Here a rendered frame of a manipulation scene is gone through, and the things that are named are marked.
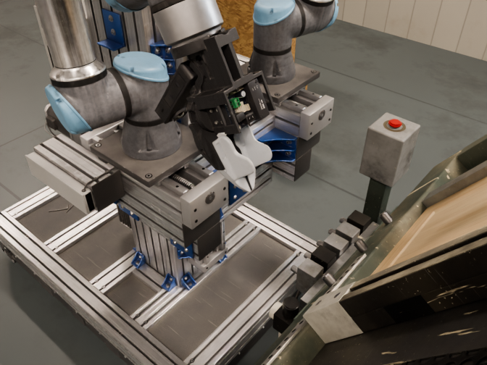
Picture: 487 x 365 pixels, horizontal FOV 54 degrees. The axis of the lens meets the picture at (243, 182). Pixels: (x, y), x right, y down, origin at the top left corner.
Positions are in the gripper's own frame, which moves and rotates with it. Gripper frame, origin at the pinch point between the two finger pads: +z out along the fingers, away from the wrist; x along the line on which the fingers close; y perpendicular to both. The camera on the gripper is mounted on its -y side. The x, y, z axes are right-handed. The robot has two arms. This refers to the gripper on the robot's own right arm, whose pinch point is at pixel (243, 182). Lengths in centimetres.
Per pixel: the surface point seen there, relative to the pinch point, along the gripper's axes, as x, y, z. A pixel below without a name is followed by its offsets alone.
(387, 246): 42, -11, 41
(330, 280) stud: 27, -18, 41
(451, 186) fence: 62, -3, 36
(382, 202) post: 83, -39, 55
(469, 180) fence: 62, 2, 34
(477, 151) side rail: 86, -5, 38
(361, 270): 31, -12, 40
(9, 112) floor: 74, -303, -9
